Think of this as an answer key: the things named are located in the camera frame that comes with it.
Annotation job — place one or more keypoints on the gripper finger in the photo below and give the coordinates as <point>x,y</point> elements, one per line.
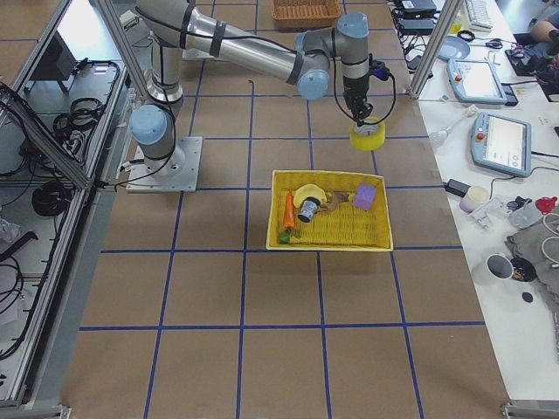
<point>365,114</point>
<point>355,116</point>

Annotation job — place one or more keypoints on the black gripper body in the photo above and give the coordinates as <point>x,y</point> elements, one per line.
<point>353,96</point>

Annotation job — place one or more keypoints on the yellow tape roll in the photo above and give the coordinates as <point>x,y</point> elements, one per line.
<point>368,136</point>

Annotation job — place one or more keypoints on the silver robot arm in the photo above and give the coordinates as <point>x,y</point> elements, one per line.
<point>179,26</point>

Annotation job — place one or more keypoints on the purple foam block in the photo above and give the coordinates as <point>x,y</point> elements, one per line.
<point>364,196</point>

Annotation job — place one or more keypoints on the brown toy figure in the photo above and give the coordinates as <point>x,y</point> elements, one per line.
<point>333,200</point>

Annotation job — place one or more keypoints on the yellow toy banana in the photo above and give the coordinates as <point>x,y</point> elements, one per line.
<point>306,191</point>

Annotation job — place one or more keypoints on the brown wicker basket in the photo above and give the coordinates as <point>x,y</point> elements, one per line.
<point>305,12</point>

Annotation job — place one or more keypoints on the small printed can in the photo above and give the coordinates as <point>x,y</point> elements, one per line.
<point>308,209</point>

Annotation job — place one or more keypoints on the light blue plate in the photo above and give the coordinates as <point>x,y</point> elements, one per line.
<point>453,48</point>

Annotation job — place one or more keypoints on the yellow plastic basket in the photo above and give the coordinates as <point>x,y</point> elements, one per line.
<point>346,228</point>

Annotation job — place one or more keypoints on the upper teach pendant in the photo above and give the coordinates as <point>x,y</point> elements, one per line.
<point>475,81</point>

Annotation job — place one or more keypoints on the teach pendant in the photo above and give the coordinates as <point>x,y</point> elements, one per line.
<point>501,144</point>
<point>475,81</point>

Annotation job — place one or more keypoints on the orange toy carrot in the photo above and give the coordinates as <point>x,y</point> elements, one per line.
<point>290,230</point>

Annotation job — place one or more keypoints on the lower teach pendant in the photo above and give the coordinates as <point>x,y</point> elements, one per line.
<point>501,144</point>

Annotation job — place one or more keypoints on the white paper cup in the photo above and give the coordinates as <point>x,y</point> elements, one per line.
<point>474,197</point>

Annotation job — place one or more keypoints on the white mug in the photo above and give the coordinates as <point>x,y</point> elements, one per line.
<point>499,266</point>

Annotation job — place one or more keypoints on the aluminium frame post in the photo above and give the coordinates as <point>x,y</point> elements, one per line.
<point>449,11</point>

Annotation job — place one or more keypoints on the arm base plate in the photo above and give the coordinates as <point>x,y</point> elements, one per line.
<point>178,174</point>

